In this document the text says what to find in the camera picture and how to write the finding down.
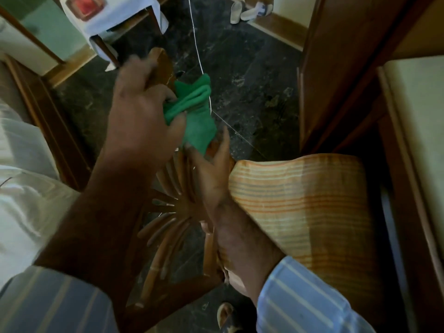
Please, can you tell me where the person's right hand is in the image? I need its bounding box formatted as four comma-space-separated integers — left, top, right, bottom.
185, 126, 234, 213

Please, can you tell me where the person's left hand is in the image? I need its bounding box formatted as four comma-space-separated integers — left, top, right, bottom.
103, 54, 188, 171

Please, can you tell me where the green cleaning cloth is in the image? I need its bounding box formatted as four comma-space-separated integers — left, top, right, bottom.
163, 73, 218, 155

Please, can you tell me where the wooden spindle-back chair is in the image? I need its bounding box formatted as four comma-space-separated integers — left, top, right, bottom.
120, 48, 240, 333

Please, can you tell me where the person's right forearm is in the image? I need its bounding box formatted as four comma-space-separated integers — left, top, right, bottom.
207, 197, 286, 306

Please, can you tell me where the person's left forearm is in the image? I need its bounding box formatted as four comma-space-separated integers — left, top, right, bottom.
34, 159, 176, 333

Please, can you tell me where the orange striped seat cushion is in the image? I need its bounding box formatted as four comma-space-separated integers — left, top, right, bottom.
228, 153, 383, 311

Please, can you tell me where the small table with white cloth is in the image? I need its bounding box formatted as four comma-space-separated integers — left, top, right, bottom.
60, 0, 170, 72

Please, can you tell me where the white slipper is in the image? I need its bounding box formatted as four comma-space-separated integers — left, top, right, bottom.
230, 0, 246, 25
240, 1, 274, 21

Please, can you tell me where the red framed tray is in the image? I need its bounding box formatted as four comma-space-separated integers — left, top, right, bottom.
65, 0, 107, 21

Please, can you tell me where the white bed sheet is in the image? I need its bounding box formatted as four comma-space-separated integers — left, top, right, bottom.
0, 99, 81, 292

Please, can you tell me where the green panelled wooden cupboard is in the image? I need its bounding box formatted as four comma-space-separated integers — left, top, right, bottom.
0, 0, 88, 77

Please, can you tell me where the person's sandalled foot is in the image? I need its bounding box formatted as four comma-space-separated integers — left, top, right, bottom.
216, 302, 245, 333

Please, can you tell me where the light blue striped shirt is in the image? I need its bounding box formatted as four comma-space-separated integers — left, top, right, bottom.
0, 256, 377, 333

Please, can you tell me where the cream mattress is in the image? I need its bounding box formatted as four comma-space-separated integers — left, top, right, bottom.
382, 55, 444, 260

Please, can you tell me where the thin white cable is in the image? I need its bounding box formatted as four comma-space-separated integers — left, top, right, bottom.
187, 0, 268, 160

